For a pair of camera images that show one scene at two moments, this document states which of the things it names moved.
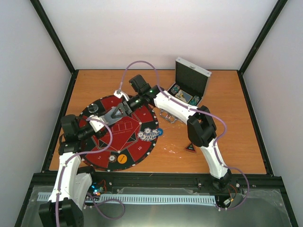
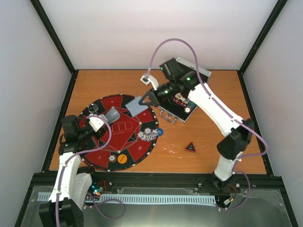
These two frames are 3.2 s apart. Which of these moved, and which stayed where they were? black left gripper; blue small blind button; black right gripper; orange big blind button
Moved: black right gripper
Stayed: black left gripper; orange big blind button; blue small blind button
